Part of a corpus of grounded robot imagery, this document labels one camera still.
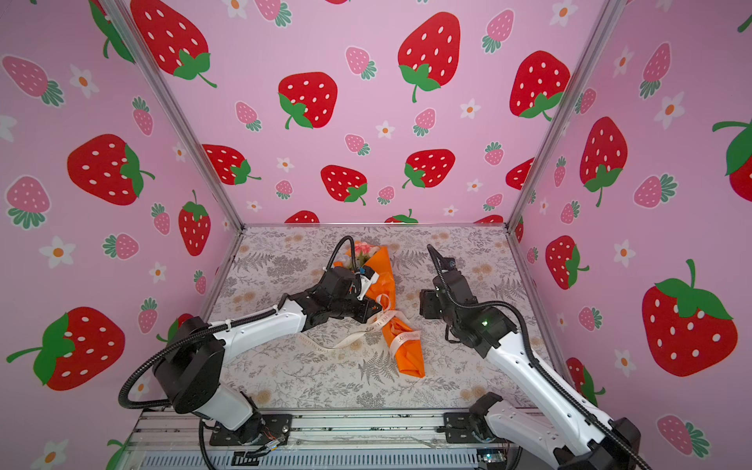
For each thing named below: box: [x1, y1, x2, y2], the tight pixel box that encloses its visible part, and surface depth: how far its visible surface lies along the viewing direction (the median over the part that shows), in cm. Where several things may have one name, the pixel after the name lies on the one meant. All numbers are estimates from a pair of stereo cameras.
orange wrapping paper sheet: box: [332, 241, 426, 378], surface depth 81 cm
